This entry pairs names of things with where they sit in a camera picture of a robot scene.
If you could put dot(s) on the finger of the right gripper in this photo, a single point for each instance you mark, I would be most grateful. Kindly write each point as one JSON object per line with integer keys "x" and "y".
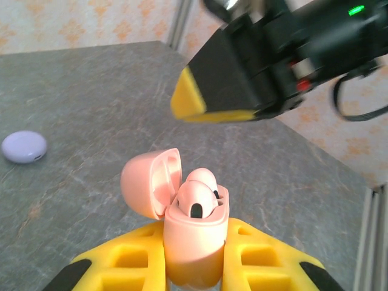
{"x": 224, "y": 116}
{"x": 224, "y": 72}

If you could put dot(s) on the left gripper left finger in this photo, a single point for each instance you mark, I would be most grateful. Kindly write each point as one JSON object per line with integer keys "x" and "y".
{"x": 130, "y": 260}

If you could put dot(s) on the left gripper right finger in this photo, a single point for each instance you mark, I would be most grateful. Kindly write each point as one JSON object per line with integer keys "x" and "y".
{"x": 260, "y": 263}

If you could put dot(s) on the pink earbud charging case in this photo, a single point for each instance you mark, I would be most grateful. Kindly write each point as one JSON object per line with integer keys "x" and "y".
{"x": 194, "y": 242}

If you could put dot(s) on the purple earbud charging case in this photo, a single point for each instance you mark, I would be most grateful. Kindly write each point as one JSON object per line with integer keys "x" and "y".
{"x": 24, "y": 147}

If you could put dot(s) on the aluminium mounting beam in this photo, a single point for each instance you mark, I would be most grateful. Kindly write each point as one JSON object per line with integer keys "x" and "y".
{"x": 376, "y": 242}

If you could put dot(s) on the aluminium frame post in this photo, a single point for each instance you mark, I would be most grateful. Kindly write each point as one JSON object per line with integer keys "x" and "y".
{"x": 179, "y": 27}

